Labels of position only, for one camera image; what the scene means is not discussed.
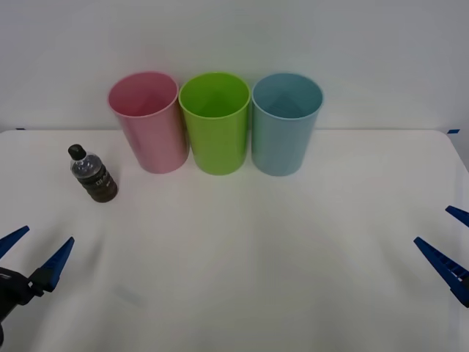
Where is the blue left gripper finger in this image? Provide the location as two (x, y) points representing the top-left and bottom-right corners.
(0, 225), (31, 260)
(29, 236), (75, 293)

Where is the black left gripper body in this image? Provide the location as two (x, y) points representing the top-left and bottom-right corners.
(0, 266), (45, 327)

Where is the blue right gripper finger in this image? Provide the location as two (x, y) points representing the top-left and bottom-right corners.
(444, 205), (469, 227)
(413, 236), (469, 309)

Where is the small dark plastic bottle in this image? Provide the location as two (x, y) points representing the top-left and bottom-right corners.
(67, 144), (119, 204)

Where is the pink plastic bin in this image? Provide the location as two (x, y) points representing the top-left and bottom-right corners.
(107, 71), (191, 175)

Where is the pale blue plastic bin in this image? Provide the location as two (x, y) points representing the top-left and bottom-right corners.
(251, 71), (325, 177)

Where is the green plastic bin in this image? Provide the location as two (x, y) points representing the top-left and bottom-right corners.
(178, 71), (252, 176)

